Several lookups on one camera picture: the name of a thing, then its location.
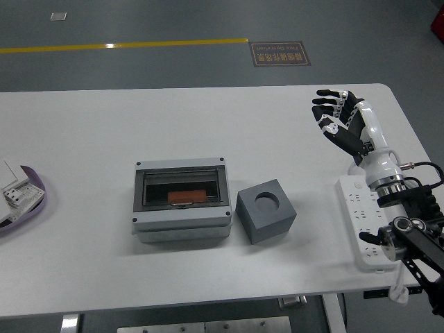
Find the grey metal base plate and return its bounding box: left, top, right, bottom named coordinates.
left=116, top=316, right=293, bottom=333

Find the grey cube with round hole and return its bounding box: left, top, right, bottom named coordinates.
left=235, top=178, right=297, bottom=245

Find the white socket module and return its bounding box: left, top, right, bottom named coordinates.
left=2, top=187, right=27, bottom=210

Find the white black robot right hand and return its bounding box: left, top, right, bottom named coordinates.
left=311, top=88, right=406, bottom=187

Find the metal table bracket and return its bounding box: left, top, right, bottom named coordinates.
left=278, top=295, right=308, bottom=309

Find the grey electrical box with lid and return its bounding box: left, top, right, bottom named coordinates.
left=131, top=157, right=233, bottom=244

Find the purple tray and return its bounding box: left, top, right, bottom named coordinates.
left=0, top=164, right=48, bottom=235

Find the orange cylinder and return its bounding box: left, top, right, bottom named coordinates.
left=166, top=189, right=208, bottom=204

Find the white switch panel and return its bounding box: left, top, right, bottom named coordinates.
left=0, top=160, right=31, bottom=192

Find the white power strip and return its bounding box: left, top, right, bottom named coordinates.
left=334, top=175, right=403, bottom=273

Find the white power cord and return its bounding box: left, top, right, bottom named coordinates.
left=348, top=149, right=412, bottom=306

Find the red object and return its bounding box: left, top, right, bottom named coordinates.
left=429, top=6, right=444, bottom=36

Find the white table leg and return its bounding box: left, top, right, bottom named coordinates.
left=60, top=312, right=85, bottom=333
left=321, top=293, right=348, bottom=333

